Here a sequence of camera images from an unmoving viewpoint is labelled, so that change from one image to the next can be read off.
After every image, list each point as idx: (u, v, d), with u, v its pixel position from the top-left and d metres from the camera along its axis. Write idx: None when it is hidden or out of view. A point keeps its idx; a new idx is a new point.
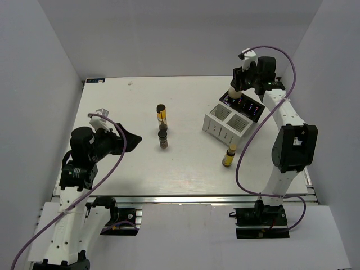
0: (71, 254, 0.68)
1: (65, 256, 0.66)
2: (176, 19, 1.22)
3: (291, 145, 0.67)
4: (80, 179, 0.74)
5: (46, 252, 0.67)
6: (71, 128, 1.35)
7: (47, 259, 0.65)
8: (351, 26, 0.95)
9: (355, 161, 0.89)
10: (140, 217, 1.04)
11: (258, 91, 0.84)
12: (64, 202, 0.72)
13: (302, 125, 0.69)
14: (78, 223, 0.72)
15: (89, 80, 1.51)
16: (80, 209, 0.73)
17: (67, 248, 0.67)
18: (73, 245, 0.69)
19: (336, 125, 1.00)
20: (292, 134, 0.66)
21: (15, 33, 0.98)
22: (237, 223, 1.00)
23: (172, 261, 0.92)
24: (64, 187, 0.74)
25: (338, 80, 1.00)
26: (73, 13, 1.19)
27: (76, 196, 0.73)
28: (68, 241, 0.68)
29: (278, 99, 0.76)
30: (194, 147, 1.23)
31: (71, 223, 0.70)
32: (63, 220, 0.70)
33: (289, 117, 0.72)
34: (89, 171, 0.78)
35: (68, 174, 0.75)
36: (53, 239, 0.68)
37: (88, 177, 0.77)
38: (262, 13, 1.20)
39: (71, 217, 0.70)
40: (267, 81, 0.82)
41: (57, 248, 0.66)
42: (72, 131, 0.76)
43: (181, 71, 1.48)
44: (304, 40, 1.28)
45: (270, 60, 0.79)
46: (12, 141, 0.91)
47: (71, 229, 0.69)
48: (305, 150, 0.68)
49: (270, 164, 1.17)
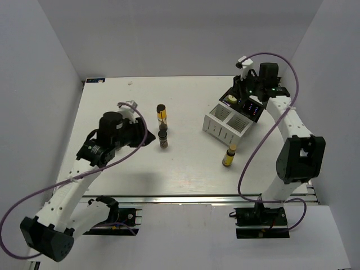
0: (61, 223, 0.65)
1: (54, 221, 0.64)
2: (178, 20, 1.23)
3: (296, 158, 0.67)
4: (96, 156, 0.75)
5: (40, 211, 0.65)
6: (70, 128, 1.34)
7: (37, 217, 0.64)
8: (351, 27, 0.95)
9: (355, 161, 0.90)
10: (140, 217, 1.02)
11: (262, 97, 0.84)
12: (74, 170, 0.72)
13: (309, 136, 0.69)
14: (77, 196, 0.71)
15: (89, 80, 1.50)
16: (85, 183, 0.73)
17: (60, 214, 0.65)
18: (66, 214, 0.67)
19: (336, 125, 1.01)
20: (298, 144, 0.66)
21: (15, 34, 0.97)
22: (237, 223, 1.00)
23: (172, 262, 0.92)
24: (80, 158, 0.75)
25: (338, 80, 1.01)
26: (73, 13, 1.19)
27: (87, 169, 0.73)
28: (63, 208, 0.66)
29: (282, 107, 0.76)
30: (194, 147, 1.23)
31: (73, 191, 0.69)
32: (66, 187, 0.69)
33: (296, 127, 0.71)
34: (107, 152, 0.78)
35: (88, 148, 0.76)
36: (49, 200, 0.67)
37: (103, 157, 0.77)
38: (262, 13, 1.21)
39: (75, 186, 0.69)
40: (270, 88, 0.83)
41: (50, 211, 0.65)
42: (104, 113, 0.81)
43: (181, 71, 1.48)
44: (304, 41, 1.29)
45: (273, 65, 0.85)
46: (12, 141, 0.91)
47: (70, 198, 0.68)
48: (311, 162, 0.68)
49: (270, 165, 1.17)
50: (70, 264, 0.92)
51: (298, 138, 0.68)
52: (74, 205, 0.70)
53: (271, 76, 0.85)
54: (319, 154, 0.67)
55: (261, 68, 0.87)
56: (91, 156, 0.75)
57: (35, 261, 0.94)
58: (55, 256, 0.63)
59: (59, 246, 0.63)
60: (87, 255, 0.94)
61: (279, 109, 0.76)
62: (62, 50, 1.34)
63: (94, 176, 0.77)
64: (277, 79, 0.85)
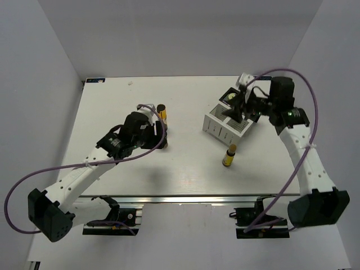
0: (66, 202, 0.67)
1: (61, 199, 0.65)
2: (178, 20, 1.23)
3: (315, 215, 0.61)
4: (115, 149, 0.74)
5: (50, 187, 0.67)
6: (70, 128, 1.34)
7: (46, 192, 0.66)
8: (351, 26, 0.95)
9: (356, 161, 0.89)
10: (140, 217, 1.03)
11: (275, 121, 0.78)
12: (90, 157, 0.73)
13: (331, 189, 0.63)
14: (88, 181, 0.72)
15: (89, 80, 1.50)
16: (98, 171, 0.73)
17: (68, 194, 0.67)
18: (73, 195, 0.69)
19: (336, 125, 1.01)
20: (318, 202, 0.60)
21: (15, 34, 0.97)
22: (237, 223, 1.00)
23: (172, 262, 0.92)
24: (98, 147, 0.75)
25: (340, 80, 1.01)
26: (73, 13, 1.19)
27: (103, 157, 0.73)
28: (72, 189, 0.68)
29: (301, 142, 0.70)
30: (194, 147, 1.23)
31: (85, 175, 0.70)
32: (80, 169, 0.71)
33: (316, 175, 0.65)
34: (126, 148, 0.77)
35: (108, 139, 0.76)
36: (62, 178, 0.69)
37: (120, 152, 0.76)
38: (262, 13, 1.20)
39: (88, 171, 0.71)
40: (286, 112, 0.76)
41: (59, 189, 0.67)
42: (132, 112, 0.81)
43: (181, 71, 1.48)
44: (304, 40, 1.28)
45: (288, 82, 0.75)
46: (12, 142, 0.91)
47: (81, 181, 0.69)
48: (329, 217, 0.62)
49: (270, 164, 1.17)
50: (70, 264, 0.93)
51: (319, 194, 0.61)
52: (81, 190, 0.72)
53: (285, 97, 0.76)
54: (340, 210, 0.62)
55: (275, 85, 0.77)
56: (110, 148, 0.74)
57: (35, 261, 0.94)
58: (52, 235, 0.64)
59: (58, 226, 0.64)
60: (87, 255, 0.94)
61: (298, 147, 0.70)
62: (62, 50, 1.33)
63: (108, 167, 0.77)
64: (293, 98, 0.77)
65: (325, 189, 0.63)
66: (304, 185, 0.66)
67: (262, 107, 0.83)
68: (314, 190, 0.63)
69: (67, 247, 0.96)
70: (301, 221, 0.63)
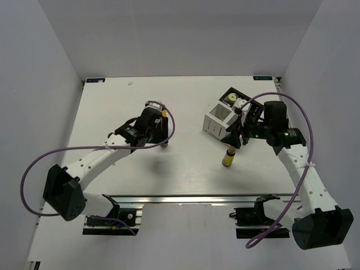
0: (84, 180, 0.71)
1: (80, 175, 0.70)
2: (178, 19, 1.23)
3: (320, 234, 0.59)
4: (132, 136, 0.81)
5: (71, 164, 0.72)
6: (70, 128, 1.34)
7: (67, 168, 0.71)
8: (351, 27, 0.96)
9: (356, 161, 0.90)
10: (140, 217, 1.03)
11: (273, 142, 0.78)
12: (109, 141, 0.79)
13: (333, 207, 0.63)
14: (104, 165, 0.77)
15: (89, 80, 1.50)
16: (115, 156, 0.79)
17: (86, 172, 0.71)
18: (91, 174, 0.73)
19: (336, 125, 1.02)
20: (323, 221, 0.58)
21: (16, 34, 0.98)
22: (237, 223, 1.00)
23: (172, 262, 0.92)
24: (116, 134, 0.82)
25: (340, 80, 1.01)
26: (74, 13, 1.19)
27: (121, 143, 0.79)
28: (91, 167, 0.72)
29: (299, 161, 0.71)
30: (194, 147, 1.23)
31: (104, 157, 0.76)
32: (99, 151, 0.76)
33: (318, 195, 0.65)
34: (140, 138, 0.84)
35: (126, 129, 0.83)
36: (81, 158, 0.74)
37: (135, 142, 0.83)
38: (262, 13, 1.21)
39: (107, 153, 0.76)
40: (282, 132, 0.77)
41: (79, 166, 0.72)
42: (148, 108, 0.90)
43: (181, 71, 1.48)
44: (304, 41, 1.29)
45: (279, 106, 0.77)
46: (12, 141, 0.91)
47: (99, 162, 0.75)
48: (335, 235, 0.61)
49: (270, 164, 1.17)
50: (70, 264, 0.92)
51: (322, 213, 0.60)
52: (98, 171, 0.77)
53: (279, 118, 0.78)
54: (345, 228, 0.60)
55: (267, 109, 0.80)
56: (127, 135, 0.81)
57: (35, 261, 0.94)
58: (66, 212, 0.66)
59: (75, 203, 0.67)
60: (87, 255, 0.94)
61: (297, 166, 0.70)
62: (62, 50, 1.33)
63: (124, 154, 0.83)
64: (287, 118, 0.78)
65: (328, 208, 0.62)
66: (306, 204, 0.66)
67: (260, 130, 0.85)
68: (316, 210, 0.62)
69: (67, 247, 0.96)
70: (307, 243, 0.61)
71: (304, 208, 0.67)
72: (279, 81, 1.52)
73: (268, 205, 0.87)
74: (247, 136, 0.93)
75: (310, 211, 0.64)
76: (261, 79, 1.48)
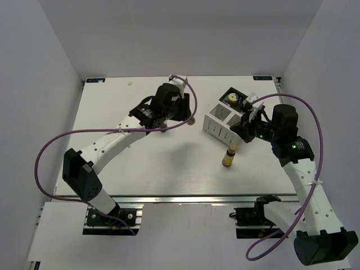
0: (98, 163, 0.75)
1: (94, 160, 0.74)
2: (178, 19, 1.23)
3: (323, 255, 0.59)
4: (147, 117, 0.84)
5: (85, 148, 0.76)
6: (71, 128, 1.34)
7: (82, 152, 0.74)
8: (352, 27, 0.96)
9: (355, 161, 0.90)
10: (140, 217, 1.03)
11: (279, 153, 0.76)
12: (124, 124, 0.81)
13: (339, 229, 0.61)
14: (118, 148, 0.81)
15: (89, 80, 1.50)
16: (130, 138, 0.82)
17: (100, 156, 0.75)
18: (104, 157, 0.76)
19: (336, 125, 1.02)
20: (328, 247, 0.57)
21: (16, 34, 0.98)
22: (237, 223, 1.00)
23: (172, 262, 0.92)
24: (131, 115, 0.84)
25: (340, 80, 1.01)
26: (74, 13, 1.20)
27: (136, 125, 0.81)
28: (104, 152, 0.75)
29: (306, 178, 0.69)
30: (194, 147, 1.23)
31: (116, 140, 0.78)
32: (113, 135, 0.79)
33: (324, 216, 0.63)
34: (156, 118, 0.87)
35: (140, 110, 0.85)
36: (95, 142, 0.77)
37: (151, 122, 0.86)
38: (262, 13, 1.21)
39: (120, 138, 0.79)
40: (289, 144, 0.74)
41: (94, 151, 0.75)
42: (163, 85, 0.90)
43: (181, 71, 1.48)
44: (304, 40, 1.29)
45: (292, 114, 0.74)
46: (13, 140, 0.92)
47: (113, 146, 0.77)
48: (338, 254, 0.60)
49: (270, 165, 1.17)
50: (70, 264, 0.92)
51: (327, 235, 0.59)
52: (112, 154, 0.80)
53: (288, 127, 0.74)
54: (349, 248, 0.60)
55: (277, 116, 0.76)
56: (142, 117, 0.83)
57: (35, 261, 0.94)
58: (82, 192, 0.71)
59: (90, 185, 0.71)
60: (86, 256, 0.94)
61: (304, 183, 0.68)
62: (62, 50, 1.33)
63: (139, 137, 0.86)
64: (296, 129, 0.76)
65: (333, 230, 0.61)
66: (311, 224, 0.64)
67: (265, 131, 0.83)
68: (322, 232, 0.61)
69: (66, 246, 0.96)
70: (309, 260, 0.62)
71: (309, 227, 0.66)
72: (279, 81, 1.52)
73: (268, 207, 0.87)
74: (251, 134, 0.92)
75: (315, 232, 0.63)
76: (262, 79, 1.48)
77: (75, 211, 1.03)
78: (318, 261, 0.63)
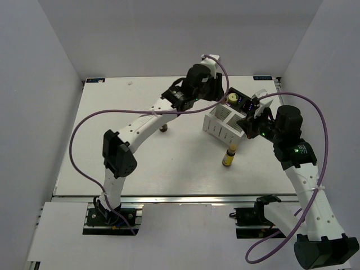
0: (133, 144, 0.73)
1: (130, 140, 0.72)
2: (178, 20, 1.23)
3: (322, 260, 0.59)
4: (179, 100, 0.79)
5: (121, 129, 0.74)
6: (71, 128, 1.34)
7: (118, 133, 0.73)
8: (352, 27, 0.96)
9: (355, 161, 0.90)
10: (140, 217, 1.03)
11: (280, 157, 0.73)
12: (156, 107, 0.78)
13: (341, 235, 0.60)
14: (152, 129, 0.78)
15: (89, 80, 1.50)
16: (162, 121, 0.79)
17: (135, 137, 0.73)
18: (139, 139, 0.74)
19: (335, 125, 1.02)
20: (327, 254, 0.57)
21: (16, 34, 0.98)
22: (237, 223, 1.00)
23: (172, 262, 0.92)
24: (163, 98, 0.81)
25: (340, 80, 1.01)
26: (74, 13, 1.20)
27: (168, 107, 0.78)
28: (140, 133, 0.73)
29: (309, 183, 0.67)
30: (194, 147, 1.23)
31: (151, 122, 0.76)
32: (147, 117, 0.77)
33: (325, 222, 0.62)
34: (188, 101, 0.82)
35: (172, 92, 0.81)
36: (131, 124, 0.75)
37: (182, 106, 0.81)
38: (262, 13, 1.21)
39: (153, 120, 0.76)
40: (292, 147, 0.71)
41: (129, 131, 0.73)
42: (193, 66, 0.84)
43: (181, 71, 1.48)
44: (304, 40, 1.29)
45: (295, 117, 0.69)
46: (13, 140, 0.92)
47: (148, 127, 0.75)
48: (339, 259, 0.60)
49: (270, 165, 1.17)
50: (70, 264, 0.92)
51: (327, 242, 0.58)
52: (146, 135, 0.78)
53: (291, 130, 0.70)
54: (349, 255, 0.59)
55: (280, 117, 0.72)
56: (173, 100, 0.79)
57: (35, 261, 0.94)
58: (119, 170, 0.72)
59: (126, 164, 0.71)
60: (86, 256, 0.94)
61: (306, 188, 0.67)
62: (62, 50, 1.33)
63: (171, 118, 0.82)
64: (299, 131, 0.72)
65: (334, 236, 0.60)
66: (311, 229, 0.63)
67: (267, 130, 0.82)
68: (323, 238, 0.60)
69: (66, 246, 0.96)
70: (309, 264, 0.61)
71: (309, 232, 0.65)
72: (279, 81, 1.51)
73: (268, 207, 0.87)
74: (255, 130, 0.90)
75: (315, 238, 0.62)
76: (262, 79, 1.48)
77: (76, 211, 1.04)
78: (317, 265, 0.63)
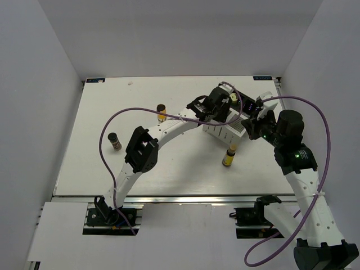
0: (160, 143, 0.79)
1: (158, 139, 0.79)
2: (178, 20, 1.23)
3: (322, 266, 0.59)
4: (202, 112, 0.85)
5: (151, 127, 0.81)
6: (71, 127, 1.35)
7: (148, 130, 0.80)
8: (352, 27, 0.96)
9: (355, 161, 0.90)
10: (140, 217, 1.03)
11: (282, 162, 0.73)
12: (183, 113, 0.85)
13: (340, 242, 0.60)
14: (176, 133, 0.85)
15: (89, 80, 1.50)
16: (185, 127, 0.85)
17: (163, 136, 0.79)
18: (165, 139, 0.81)
19: (335, 125, 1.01)
20: (327, 260, 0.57)
21: (16, 34, 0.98)
22: (237, 223, 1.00)
23: (172, 261, 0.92)
24: (188, 107, 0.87)
25: (340, 80, 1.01)
26: (74, 13, 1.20)
27: (192, 117, 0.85)
28: (167, 133, 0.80)
29: (309, 189, 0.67)
30: (194, 147, 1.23)
31: (176, 126, 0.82)
32: (174, 121, 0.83)
33: (324, 228, 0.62)
34: (208, 115, 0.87)
35: (196, 104, 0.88)
36: (160, 124, 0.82)
37: (203, 117, 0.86)
38: (262, 13, 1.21)
39: (179, 124, 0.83)
40: (293, 153, 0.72)
41: (158, 130, 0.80)
42: (216, 88, 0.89)
43: (181, 71, 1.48)
44: (304, 40, 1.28)
45: (297, 122, 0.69)
46: (12, 140, 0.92)
47: (175, 130, 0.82)
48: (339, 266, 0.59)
49: (270, 164, 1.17)
50: (70, 264, 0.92)
51: (327, 248, 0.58)
52: (170, 138, 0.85)
53: (293, 135, 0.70)
54: (349, 261, 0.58)
55: (281, 123, 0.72)
56: (197, 111, 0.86)
57: (35, 261, 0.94)
58: (140, 166, 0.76)
59: (149, 159, 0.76)
60: (86, 256, 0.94)
61: (306, 194, 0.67)
62: (62, 50, 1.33)
63: (193, 127, 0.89)
64: (300, 137, 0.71)
65: (334, 242, 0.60)
66: (311, 234, 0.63)
67: (268, 133, 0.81)
68: (323, 244, 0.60)
69: (66, 246, 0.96)
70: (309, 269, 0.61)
71: (309, 237, 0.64)
72: (279, 81, 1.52)
73: (268, 208, 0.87)
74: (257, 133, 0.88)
75: (315, 243, 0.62)
76: (261, 79, 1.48)
77: (75, 211, 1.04)
78: None
